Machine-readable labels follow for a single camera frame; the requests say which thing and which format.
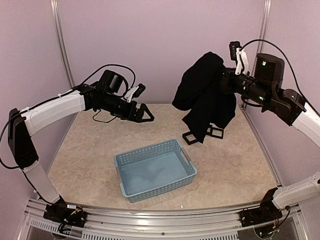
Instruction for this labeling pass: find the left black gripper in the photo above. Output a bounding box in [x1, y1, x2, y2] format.
[101, 92, 155, 123]

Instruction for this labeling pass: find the black garment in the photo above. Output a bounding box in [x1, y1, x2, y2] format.
[172, 51, 237, 143]

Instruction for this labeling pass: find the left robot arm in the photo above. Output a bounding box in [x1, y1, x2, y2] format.
[3, 70, 155, 223]

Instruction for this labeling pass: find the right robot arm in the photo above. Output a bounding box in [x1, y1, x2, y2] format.
[220, 48, 320, 222]

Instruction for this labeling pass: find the blue plastic basket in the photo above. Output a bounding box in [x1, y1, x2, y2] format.
[114, 139, 198, 203]

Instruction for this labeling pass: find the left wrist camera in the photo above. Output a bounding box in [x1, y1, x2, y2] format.
[123, 83, 146, 103]

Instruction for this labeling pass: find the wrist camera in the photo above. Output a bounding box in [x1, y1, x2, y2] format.
[123, 83, 146, 103]
[229, 41, 250, 75]

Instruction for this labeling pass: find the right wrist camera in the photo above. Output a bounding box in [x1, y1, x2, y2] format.
[229, 41, 250, 75]

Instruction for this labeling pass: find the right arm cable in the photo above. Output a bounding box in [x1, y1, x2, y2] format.
[240, 39, 308, 112]

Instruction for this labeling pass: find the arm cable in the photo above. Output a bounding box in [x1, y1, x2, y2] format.
[58, 64, 137, 100]
[240, 39, 308, 112]

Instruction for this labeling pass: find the black square frame near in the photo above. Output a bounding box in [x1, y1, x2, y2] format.
[182, 131, 198, 146]

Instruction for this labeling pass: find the black square frame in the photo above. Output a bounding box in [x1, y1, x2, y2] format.
[182, 131, 198, 146]
[211, 127, 224, 139]
[206, 124, 214, 137]

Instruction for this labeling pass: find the black square frame far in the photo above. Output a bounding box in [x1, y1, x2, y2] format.
[211, 127, 224, 139]

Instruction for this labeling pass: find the black square frame middle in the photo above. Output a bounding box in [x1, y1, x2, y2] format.
[206, 124, 214, 137]

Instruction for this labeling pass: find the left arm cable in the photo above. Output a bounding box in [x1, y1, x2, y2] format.
[58, 64, 137, 100]

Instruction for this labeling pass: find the right aluminium corner post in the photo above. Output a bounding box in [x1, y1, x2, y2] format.
[259, 0, 272, 40]

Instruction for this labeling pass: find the aluminium corner post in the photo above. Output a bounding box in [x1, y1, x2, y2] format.
[259, 0, 272, 40]
[50, 0, 75, 88]

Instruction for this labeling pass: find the aluminium front rail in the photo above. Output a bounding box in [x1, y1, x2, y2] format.
[17, 199, 309, 240]

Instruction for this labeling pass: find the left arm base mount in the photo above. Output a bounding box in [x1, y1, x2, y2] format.
[43, 198, 88, 235]

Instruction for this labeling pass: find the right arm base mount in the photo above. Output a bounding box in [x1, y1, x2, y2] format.
[239, 200, 291, 239]

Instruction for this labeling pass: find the left aluminium corner post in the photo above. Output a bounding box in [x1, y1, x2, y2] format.
[50, 0, 75, 88]

